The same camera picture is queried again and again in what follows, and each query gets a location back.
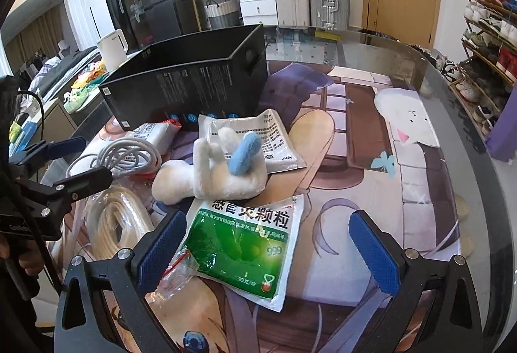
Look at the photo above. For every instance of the red and white packet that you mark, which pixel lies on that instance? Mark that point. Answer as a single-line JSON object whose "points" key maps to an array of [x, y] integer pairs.
{"points": [[151, 132]]}

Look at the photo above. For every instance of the scattered sneakers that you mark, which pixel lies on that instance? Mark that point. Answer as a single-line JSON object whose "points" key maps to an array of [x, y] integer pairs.
{"points": [[450, 70]]}

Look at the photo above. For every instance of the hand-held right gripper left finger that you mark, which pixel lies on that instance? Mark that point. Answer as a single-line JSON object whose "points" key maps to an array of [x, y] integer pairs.
{"points": [[159, 252]]}

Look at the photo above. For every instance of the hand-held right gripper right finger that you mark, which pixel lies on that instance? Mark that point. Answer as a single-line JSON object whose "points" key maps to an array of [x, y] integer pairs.
{"points": [[373, 256]]}

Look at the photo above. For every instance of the white plush toy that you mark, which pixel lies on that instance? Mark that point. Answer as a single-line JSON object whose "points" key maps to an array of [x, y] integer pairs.
{"points": [[226, 185]]}

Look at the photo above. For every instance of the person's left hand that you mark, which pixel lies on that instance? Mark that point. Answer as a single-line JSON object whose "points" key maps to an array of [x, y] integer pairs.
{"points": [[26, 262]]}

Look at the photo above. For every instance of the white medicine packet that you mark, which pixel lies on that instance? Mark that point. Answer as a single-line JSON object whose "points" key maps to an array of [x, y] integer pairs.
{"points": [[278, 147]]}

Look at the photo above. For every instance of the white electric kettle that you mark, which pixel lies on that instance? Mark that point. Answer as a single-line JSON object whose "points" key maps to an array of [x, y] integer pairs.
{"points": [[113, 50]]}

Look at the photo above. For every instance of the long grey sideboard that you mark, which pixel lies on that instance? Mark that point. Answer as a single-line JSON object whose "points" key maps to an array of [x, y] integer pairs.
{"points": [[95, 98]]}

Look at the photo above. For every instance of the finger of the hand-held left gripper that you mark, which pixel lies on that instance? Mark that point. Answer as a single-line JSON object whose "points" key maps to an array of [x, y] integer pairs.
{"points": [[91, 178], [64, 147]]}

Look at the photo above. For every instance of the purple box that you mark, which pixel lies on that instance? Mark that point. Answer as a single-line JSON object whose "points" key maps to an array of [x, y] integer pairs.
{"points": [[505, 139]]}

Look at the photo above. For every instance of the small clear plastic bag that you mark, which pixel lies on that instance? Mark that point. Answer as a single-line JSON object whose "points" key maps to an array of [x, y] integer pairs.
{"points": [[177, 272]]}

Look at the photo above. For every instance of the black cardboard box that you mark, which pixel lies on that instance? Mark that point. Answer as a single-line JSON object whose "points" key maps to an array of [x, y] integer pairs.
{"points": [[181, 86]]}

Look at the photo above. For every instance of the printed table mat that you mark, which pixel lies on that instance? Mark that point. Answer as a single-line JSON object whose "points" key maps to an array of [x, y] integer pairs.
{"points": [[363, 175]]}

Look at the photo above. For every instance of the colourful snack packets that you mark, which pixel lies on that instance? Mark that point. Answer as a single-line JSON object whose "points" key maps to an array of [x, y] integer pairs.
{"points": [[91, 76]]}

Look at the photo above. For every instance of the blue box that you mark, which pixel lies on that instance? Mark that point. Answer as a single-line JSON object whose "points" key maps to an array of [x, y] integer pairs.
{"points": [[27, 132]]}

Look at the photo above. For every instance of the bed with dark bedding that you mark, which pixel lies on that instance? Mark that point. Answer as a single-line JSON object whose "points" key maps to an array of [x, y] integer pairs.
{"points": [[60, 70]]}

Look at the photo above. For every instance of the green medicine packet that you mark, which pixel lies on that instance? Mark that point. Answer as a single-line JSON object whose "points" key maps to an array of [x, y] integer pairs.
{"points": [[238, 248]]}

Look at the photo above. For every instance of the brown curtain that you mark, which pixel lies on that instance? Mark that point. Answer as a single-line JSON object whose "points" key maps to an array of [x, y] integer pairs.
{"points": [[40, 29]]}

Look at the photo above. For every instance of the shoe rack with shoes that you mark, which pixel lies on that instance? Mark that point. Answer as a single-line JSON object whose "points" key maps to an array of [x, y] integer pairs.
{"points": [[472, 88]]}

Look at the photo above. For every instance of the woven laundry basket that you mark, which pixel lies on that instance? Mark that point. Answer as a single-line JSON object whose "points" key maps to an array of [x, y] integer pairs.
{"points": [[222, 13]]}

